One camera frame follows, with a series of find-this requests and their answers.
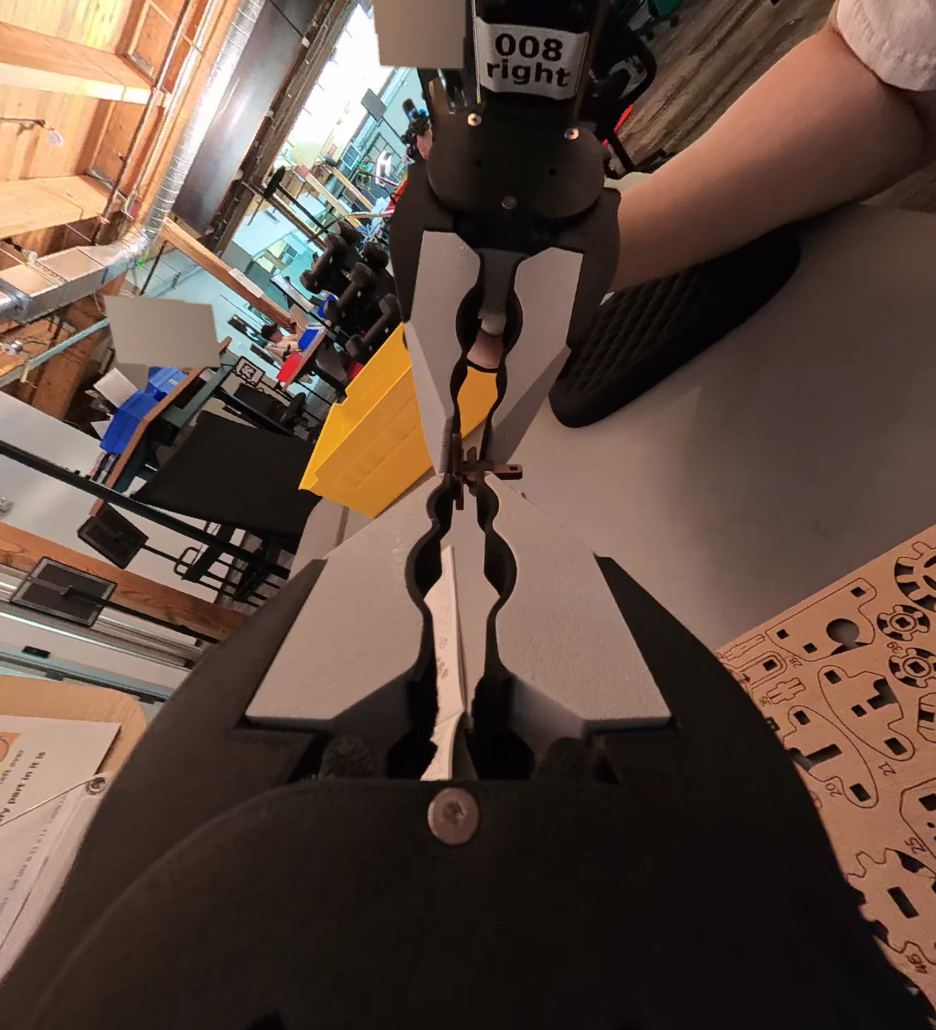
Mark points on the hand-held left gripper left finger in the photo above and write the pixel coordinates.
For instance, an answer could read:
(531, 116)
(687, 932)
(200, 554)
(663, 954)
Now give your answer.
(339, 644)

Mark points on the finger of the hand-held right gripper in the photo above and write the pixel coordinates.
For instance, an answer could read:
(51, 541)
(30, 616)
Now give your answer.
(435, 338)
(540, 322)

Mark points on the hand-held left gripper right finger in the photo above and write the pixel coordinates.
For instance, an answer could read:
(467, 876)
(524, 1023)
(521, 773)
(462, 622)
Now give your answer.
(580, 644)

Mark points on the small wooden crossbar part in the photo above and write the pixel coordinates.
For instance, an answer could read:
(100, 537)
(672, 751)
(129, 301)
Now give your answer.
(460, 475)

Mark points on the person's right forearm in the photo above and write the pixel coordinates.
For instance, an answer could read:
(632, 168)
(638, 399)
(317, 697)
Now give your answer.
(757, 145)

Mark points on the laser-cut plywood parts sheet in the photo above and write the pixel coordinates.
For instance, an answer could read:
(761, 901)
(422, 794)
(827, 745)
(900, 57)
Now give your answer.
(878, 684)

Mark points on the person's right hand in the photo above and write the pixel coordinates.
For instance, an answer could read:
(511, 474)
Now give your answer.
(485, 350)

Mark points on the black dumbbell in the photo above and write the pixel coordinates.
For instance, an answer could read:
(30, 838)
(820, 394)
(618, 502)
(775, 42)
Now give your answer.
(377, 322)
(359, 286)
(323, 269)

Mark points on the assembly instruction booklet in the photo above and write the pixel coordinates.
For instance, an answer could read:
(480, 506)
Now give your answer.
(448, 644)

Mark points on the stacked yellow plastic bins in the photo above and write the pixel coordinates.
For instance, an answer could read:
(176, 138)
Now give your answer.
(371, 434)

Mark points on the black quilted cushion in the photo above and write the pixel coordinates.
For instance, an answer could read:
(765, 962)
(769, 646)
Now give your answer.
(677, 338)

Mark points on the red plastic bin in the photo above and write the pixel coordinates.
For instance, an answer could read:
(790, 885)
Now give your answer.
(295, 367)

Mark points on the black white fiducial marker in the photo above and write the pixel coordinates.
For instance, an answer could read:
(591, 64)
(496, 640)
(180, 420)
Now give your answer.
(248, 374)

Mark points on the black fabric chair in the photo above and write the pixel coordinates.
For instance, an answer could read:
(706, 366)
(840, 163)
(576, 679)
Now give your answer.
(226, 471)

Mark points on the black framed panel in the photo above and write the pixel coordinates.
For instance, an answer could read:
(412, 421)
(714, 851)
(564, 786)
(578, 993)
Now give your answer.
(65, 594)
(110, 535)

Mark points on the wooden display board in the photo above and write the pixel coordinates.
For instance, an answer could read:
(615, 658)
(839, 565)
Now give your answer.
(49, 692)

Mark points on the blue plastic bins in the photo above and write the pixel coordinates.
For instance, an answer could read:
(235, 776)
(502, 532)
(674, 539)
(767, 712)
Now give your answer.
(142, 406)

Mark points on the printed instruction sheet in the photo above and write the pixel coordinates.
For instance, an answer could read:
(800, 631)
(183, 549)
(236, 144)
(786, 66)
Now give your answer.
(33, 805)

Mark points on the white shirt sleeve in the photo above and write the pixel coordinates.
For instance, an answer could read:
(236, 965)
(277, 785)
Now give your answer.
(918, 40)

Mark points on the silver ventilation duct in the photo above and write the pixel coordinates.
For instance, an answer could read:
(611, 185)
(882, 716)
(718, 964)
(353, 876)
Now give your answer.
(194, 137)

